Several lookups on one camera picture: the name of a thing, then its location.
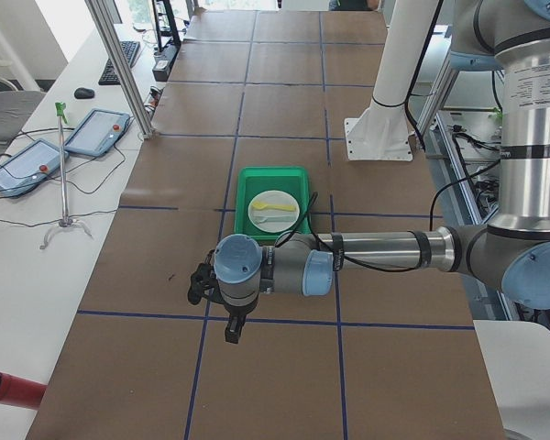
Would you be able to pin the black computer mouse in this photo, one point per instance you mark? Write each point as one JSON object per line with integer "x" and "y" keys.
{"x": 83, "y": 93}

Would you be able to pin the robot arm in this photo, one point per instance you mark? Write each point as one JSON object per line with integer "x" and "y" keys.
{"x": 510, "y": 253}

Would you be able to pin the red cylinder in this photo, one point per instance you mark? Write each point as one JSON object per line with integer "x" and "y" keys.
{"x": 19, "y": 392}

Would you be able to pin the aluminium frame post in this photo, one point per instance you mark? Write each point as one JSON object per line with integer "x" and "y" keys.
{"x": 106, "y": 28}

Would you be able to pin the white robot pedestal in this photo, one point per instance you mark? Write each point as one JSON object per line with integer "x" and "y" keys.
{"x": 381, "y": 132}

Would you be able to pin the grey office chair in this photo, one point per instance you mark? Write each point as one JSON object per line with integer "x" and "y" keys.
{"x": 16, "y": 107}

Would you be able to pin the yellow plastic spoon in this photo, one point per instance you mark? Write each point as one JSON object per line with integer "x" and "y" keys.
{"x": 259, "y": 205}

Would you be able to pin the blue teach pendant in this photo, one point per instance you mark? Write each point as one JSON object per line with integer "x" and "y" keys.
{"x": 97, "y": 133}
{"x": 31, "y": 166}

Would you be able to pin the white round plate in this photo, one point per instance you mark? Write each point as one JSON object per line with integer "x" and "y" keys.
{"x": 273, "y": 197}

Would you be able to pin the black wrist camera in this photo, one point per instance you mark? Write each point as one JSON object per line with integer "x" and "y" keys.
{"x": 204, "y": 285}

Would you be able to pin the near blue teach pendant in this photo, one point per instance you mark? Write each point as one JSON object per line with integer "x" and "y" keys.
{"x": 31, "y": 166}

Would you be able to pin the far blue teach pendant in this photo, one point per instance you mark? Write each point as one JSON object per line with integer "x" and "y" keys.
{"x": 97, "y": 133}

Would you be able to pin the green plastic tray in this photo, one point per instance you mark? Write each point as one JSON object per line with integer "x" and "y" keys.
{"x": 253, "y": 180}

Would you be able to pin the pale green plastic fork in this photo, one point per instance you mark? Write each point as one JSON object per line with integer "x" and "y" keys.
{"x": 258, "y": 219}

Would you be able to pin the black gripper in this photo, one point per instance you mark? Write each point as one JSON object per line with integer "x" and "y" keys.
{"x": 236, "y": 313}

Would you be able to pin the metal reacher grabber tool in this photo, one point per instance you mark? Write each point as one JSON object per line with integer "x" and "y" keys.
{"x": 66, "y": 223}

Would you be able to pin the black power strip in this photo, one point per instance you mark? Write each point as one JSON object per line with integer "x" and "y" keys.
{"x": 164, "y": 60}

